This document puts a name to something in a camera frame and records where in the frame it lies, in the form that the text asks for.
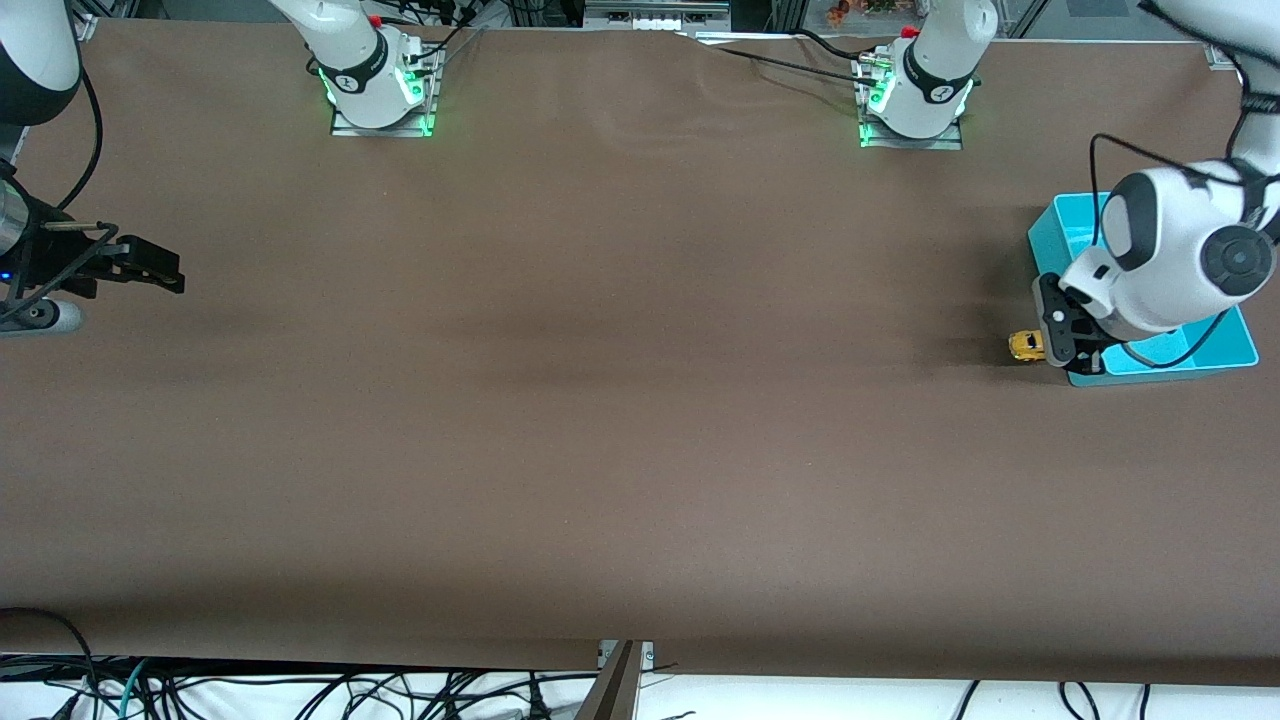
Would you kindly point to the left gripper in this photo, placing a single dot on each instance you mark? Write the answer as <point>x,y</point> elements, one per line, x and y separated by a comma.
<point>1091,354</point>

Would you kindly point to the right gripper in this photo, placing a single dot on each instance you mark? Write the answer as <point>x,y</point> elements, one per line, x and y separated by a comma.
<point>48,262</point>

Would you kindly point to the yellow beetle toy car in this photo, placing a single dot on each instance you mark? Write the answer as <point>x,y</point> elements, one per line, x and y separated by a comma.
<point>1024,346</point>

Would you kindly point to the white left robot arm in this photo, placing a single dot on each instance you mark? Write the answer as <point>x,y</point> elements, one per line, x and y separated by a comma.
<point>1180,230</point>

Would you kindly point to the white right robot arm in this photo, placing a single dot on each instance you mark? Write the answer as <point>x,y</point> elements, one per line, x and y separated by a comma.
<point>355,60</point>

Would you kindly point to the turquoise plastic bin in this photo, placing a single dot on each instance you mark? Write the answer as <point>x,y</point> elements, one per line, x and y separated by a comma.
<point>1070,230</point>

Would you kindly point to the small orange object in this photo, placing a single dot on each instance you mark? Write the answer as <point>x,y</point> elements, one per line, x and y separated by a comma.
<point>845,12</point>

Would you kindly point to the brown table mat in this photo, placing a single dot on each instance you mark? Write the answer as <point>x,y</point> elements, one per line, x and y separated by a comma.
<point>640,450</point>

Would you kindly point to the white power strip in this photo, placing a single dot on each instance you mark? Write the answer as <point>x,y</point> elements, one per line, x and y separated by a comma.
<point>650,20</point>

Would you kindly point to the black left camera mount bracket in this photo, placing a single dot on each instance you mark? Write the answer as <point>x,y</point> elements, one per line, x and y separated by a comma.
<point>1050,295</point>

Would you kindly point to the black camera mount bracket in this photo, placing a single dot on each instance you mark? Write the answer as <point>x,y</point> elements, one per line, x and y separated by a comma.
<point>1050,295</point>
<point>75,226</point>

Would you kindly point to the black right camera mount bracket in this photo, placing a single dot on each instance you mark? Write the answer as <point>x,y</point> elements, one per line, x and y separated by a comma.
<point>75,226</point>

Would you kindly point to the metal table corner bracket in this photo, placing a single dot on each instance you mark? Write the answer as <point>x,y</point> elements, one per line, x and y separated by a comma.
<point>86,22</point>
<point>1220,58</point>

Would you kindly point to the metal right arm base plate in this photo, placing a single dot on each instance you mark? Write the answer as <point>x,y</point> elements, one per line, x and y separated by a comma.
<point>380,131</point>

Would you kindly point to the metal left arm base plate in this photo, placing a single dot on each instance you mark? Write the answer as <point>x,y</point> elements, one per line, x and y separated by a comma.
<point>910,143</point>

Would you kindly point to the dark aluminium frame post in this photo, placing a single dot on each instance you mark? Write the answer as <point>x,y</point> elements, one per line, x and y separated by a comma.
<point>787,12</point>

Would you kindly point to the aluminium support post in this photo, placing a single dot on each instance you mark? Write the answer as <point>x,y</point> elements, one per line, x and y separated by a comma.
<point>615,690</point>

